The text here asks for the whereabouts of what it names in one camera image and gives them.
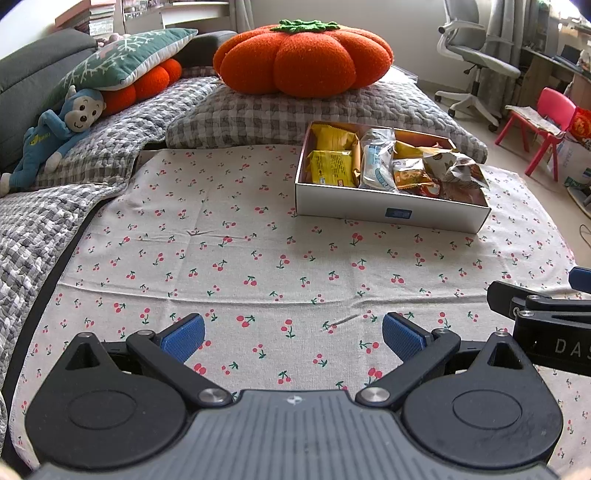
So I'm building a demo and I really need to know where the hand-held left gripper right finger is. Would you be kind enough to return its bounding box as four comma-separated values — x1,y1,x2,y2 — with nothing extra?
355,311,532,409

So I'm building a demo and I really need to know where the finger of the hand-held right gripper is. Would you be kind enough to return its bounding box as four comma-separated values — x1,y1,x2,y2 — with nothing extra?
487,281,591,319
569,268,591,294

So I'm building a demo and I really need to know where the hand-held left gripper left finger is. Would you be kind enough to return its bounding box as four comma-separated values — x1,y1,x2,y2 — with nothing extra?
59,313,234,409

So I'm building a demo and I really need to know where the white packet with blue label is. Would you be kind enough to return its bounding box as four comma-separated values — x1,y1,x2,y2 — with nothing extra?
422,148,490,190

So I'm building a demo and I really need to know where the white cardboard box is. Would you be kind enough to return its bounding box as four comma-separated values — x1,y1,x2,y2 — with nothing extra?
294,121,491,234

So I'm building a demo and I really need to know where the orange lotus root packet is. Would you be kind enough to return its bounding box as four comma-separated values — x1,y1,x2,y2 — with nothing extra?
392,158,428,190

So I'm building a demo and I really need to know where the white and blue bread packet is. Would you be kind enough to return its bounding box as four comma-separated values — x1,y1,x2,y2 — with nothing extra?
359,129,399,192

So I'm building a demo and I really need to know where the yellow packet with red label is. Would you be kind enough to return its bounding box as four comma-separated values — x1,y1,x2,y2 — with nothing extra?
305,150,358,188

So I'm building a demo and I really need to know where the cherry print cloth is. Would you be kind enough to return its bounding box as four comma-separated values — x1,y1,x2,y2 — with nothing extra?
9,147,583,467

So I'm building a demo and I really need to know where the white storage box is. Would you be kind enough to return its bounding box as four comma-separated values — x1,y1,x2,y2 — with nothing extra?
556,138,591,188

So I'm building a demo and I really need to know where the red gift bag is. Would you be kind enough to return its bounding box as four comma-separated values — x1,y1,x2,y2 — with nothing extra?
570,107,591,148

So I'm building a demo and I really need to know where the newspaper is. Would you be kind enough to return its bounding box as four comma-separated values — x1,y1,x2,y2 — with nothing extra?
505,105,565,137

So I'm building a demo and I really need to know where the pink plastic child chair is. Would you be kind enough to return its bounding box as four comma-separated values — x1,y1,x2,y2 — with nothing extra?
495,88,577,181

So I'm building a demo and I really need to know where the grey checked blanket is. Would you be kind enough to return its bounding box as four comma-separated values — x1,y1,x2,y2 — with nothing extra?
0,76,222,444

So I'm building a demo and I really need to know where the wooden desk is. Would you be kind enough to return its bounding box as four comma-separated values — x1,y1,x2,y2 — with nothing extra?
522,44,591,109

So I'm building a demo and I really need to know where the grey checked pillow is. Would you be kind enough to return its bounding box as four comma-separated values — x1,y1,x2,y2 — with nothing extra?
165,76,489,163

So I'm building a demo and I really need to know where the grey office chair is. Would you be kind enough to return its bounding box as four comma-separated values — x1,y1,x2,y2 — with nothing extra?
435,0,522,130

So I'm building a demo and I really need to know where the blue monkey plush toy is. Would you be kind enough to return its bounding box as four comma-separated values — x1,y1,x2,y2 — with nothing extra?
0,87,107,195

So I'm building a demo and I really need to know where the small orange pumpkin pillow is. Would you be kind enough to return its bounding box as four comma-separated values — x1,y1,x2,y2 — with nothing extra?
99,58,183,116

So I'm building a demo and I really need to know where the green leaf print pillow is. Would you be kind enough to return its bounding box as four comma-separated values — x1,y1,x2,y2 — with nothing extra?
44,28,198,109

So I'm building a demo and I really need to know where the dark grey sofa back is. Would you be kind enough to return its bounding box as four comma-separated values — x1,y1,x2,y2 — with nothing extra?
0,28,98,174

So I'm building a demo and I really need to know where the stack of books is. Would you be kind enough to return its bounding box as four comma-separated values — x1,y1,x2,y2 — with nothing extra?
55,0,116,38

